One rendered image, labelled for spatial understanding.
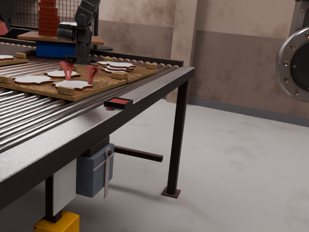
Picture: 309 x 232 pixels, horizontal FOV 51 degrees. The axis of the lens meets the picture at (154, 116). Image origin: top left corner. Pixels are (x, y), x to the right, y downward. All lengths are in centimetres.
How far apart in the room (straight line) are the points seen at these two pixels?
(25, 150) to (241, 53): 421
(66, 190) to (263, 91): 412
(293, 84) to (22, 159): 68
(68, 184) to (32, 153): 17
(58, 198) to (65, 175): 6
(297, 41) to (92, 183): 66
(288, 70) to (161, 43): 427
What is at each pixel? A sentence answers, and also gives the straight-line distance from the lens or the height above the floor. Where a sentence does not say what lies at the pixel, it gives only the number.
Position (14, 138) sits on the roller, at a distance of 82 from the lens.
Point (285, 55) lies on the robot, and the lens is 91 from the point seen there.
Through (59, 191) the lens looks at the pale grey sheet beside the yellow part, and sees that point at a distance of 84.
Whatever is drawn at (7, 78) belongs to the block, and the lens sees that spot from 129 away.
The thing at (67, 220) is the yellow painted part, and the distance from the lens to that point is 90.
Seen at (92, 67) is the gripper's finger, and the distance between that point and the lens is 126.
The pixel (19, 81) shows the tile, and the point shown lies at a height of 95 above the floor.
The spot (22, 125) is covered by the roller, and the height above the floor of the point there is 92.
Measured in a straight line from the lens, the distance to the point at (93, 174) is 93.
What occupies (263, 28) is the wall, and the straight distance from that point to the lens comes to 474.
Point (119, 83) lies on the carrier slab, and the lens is 141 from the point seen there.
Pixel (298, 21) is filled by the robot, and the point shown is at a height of 124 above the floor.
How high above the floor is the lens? 121
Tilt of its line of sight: 17 degrees down
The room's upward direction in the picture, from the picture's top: 5 degrees clockwise
